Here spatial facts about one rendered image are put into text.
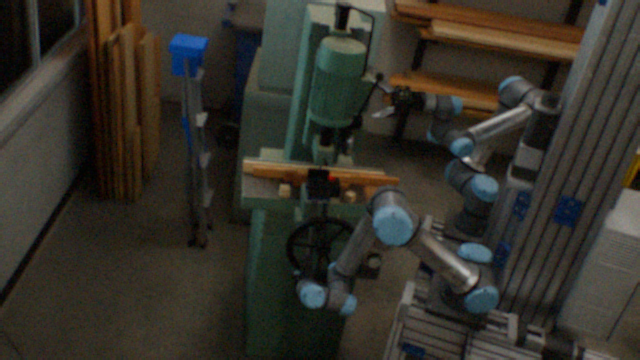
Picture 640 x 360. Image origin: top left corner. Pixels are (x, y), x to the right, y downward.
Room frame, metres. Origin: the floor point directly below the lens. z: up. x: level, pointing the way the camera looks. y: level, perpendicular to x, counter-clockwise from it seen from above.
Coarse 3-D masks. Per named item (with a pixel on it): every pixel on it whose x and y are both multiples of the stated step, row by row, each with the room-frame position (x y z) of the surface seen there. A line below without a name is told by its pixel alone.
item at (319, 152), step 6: (318, 138) 2.41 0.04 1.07; (312, 144) 2.44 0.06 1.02; (318, 144) 2.36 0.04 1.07; (312, 150) 2.42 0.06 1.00; (318, 150) 2.31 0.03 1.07; (324, 150) 2.32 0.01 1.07; (330, 150) 2.33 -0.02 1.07; (318, 156) 2.31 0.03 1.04; (324, 156) 2.32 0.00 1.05; (330, 156) 2.32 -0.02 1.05; (318, 162) 2.31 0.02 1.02; (330, 162) 2.32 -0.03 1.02
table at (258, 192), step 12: (252, 180) 2.26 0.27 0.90; (264, 180) 2.28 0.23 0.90; (276, 180) 2.30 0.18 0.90; (252, 192) 2.18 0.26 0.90; (264, 192) 2.19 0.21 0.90; (276, 192) 2.21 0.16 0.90; (300, 192) 2.24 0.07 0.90; (360, 192) 2.33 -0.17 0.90; (252, 204) 2.15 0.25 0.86; (264, 204) 2.16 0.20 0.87; (276, 204) 2.17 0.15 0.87; (288, 204) 2.18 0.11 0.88; (348, 204) 2.23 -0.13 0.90; (360, 204) 2.24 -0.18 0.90; (300, 216) 2.12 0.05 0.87; (348, 216) 2.23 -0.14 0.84; (360, 216) 2.24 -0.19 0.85; (336, 228) 2.12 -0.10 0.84
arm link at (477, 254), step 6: (462, 246) 1.88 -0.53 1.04; (468, 246) 1.89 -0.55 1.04; (474, 246) 1.89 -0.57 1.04; (480, 246) 1.90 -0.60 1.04; (462, 252) 1.85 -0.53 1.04; (468, 252) 1.84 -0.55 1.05; (474, 252) 1.85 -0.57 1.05; (480, 252) 1.86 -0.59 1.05; (486, 252) 1.87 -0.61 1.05; (462, 258) 1.84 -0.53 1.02; (468, 258) 1.82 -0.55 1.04; (474, 258) 1.82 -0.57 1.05; (480, 258) 1.82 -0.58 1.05; (486, 258) 1.82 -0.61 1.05; (492, 258) 1.85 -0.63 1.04; (480, 264) 1.80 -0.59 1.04; (486, 264) 1.82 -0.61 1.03
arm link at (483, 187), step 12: (468, 180) 2.39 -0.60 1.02; (480, 180) 2.36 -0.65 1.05; (492, 180) 2.38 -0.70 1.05; (468, 192) 2.35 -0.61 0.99; (480, 192) 2.31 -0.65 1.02; (492, 192) 2.31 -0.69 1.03; (468, 204) 2.33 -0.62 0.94; (480, 204) 2.30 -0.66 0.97; (492, 204) 2.32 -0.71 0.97; (480, 216) 2.30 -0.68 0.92
